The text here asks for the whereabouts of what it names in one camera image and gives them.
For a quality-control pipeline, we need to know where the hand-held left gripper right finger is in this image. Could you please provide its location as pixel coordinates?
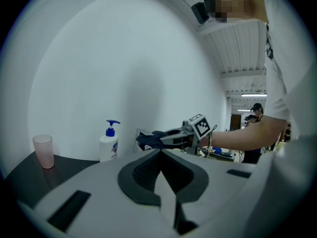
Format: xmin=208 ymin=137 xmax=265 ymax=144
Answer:
xmin=160 ymin=148 xmax=259 ymax=238

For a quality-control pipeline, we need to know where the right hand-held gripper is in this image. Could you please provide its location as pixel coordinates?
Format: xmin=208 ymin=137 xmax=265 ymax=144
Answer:
xmin=159 ymin=113 xmax=211 ymax=155

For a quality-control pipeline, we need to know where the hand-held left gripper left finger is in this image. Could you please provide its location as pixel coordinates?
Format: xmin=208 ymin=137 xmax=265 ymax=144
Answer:
xmin=17 ymin=148 xmax=174 ymax=238

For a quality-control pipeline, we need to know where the dark blue cloth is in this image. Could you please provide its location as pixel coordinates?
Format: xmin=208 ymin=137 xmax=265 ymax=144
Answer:
xmin=135 ymin=130 xmax=164 ymax=151

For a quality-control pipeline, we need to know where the person's right forearm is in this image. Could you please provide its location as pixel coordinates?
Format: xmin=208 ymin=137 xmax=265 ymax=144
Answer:
xmin=197 ymin=115 xmax=286 ymax=152

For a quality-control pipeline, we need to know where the white pump bottle blue cap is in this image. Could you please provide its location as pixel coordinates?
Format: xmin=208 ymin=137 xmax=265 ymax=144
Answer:
xmin=99 ymin=119 xmax=121 ymax=163

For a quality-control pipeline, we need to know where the black marble vanity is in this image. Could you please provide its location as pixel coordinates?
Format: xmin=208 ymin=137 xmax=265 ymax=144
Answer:
xmin=4 ymin=150 xmax=100 ymax=203

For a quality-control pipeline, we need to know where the pink plastic cup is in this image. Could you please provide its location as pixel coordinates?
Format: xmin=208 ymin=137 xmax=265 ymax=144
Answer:
xmin=32 ymin=134 xmax=55 ymax=170

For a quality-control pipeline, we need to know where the person's white shirt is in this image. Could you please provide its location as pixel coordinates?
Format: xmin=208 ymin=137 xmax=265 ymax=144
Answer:
xmin=257 ymin=0 xmax=317 ymax=176

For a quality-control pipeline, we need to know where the person's head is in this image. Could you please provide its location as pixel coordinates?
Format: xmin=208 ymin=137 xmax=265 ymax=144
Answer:
xmin=202 ymin=0 xmax=270 ymax=25

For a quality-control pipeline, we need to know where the black head camera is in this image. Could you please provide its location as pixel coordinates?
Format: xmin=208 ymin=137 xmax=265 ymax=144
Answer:
xmin=191 ymin=1 xmax=211 ymax=25

